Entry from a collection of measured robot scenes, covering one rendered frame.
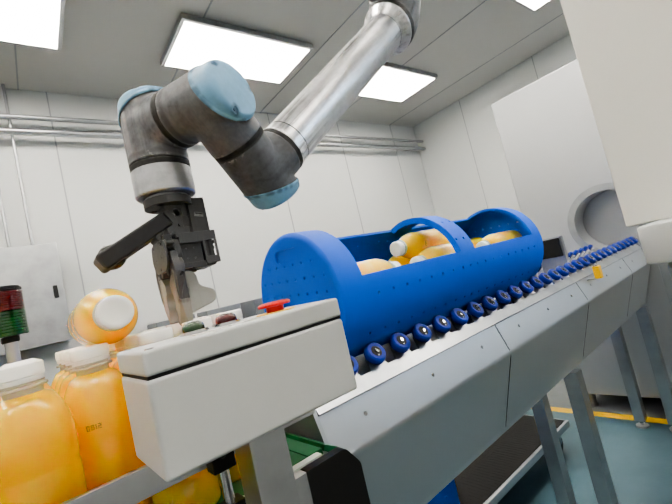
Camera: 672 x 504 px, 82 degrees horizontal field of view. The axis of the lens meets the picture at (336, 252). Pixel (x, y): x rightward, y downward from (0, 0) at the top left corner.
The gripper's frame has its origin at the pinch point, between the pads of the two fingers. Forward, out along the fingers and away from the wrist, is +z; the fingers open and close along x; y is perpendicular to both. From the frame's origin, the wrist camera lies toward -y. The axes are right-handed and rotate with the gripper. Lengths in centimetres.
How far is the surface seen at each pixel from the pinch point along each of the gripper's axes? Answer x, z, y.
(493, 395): -6, 35, 67
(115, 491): -15.7, 13.4, -13.7
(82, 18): 234, -229, 48
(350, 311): -8.6, 4.6, 26.5
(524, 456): 38, 95, 146
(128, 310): -11.2, -3.6, -8.6
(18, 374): -13.2, 0.2, -19.2
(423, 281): -8.8, 3.2, 48.3
